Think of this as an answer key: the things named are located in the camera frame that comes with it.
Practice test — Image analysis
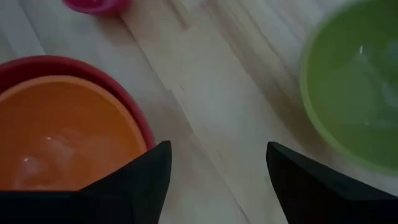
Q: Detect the nested rainbow bowls stack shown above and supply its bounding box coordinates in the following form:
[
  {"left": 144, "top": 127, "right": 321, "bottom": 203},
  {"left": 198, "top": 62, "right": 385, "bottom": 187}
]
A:
[{"left": 0, "top": 55, "right": 156, "bottom": 151}]

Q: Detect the orange plastic bowl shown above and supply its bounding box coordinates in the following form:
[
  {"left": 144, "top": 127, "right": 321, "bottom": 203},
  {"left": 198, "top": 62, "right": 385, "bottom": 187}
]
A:
[{"left": 0, "top": 75, "right": 147, "bottom": 191}]

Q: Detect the green plastic bowl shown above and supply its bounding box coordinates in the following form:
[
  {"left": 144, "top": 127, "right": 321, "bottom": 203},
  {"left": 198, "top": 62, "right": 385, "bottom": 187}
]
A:
[{"left": 299, "top": 0, "right": 398, "bottom": 175}]

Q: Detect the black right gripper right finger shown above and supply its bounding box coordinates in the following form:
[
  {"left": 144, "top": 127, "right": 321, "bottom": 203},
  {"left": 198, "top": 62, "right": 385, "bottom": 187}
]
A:
[{"left": 266, "top": 141, "right": 398, "bottom": 224}]

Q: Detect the magenta plastic bowl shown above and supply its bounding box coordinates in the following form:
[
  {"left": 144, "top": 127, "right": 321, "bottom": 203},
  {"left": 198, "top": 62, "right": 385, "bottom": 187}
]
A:
[{"left": 62, "top": 0, "right": 131, "bottom": 16}]

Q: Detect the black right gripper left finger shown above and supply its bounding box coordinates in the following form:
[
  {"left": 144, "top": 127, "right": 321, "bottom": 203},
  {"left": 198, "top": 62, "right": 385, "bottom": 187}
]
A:
[{"left": 0, "top": 140, "right": 172, "bottom": 224}]

